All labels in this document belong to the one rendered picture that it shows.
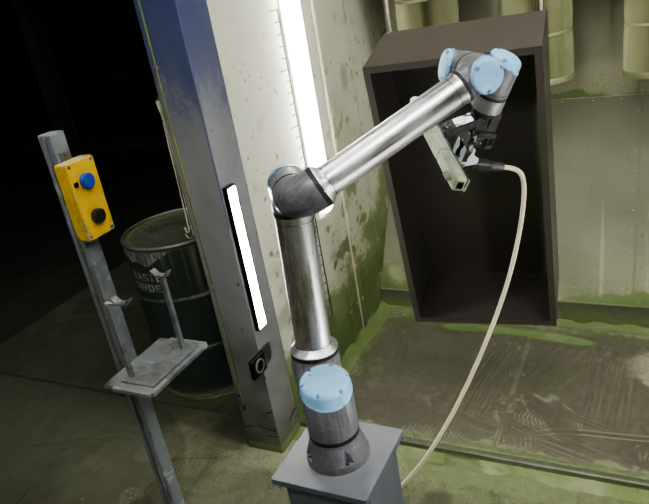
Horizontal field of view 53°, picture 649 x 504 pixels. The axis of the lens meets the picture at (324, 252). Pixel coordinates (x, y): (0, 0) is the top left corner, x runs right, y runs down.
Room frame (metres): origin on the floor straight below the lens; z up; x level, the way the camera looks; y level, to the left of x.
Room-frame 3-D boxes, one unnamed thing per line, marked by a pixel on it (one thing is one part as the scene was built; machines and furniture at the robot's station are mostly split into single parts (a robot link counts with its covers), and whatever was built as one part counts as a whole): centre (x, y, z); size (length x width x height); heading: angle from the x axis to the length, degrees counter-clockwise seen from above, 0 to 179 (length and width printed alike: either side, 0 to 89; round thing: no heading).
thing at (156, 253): (3.23, 0.73, 0.44); 0.59 x 0.58 x 0.89; 41
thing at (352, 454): (1.58, 0.06, 0.69); 0.19 x 0.19 x 0.10
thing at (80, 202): (2.08, 0.73, 1.42); 0.12 x 0.06 x 0.26; 150
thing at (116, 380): (2.04, 0.66, 0.78); 0.31 x 0.23 x 0.01; 150
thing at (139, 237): (3.23, 0.73, 0.86); 0.54 x 0.54 x 0.01
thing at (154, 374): (2.03, 0.64, 0.95); 0.26 x 0.15 x 0.32; 150
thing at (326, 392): (1.59, 0.07, 0.83); 0.17 x 0.15 x 0.18; 7
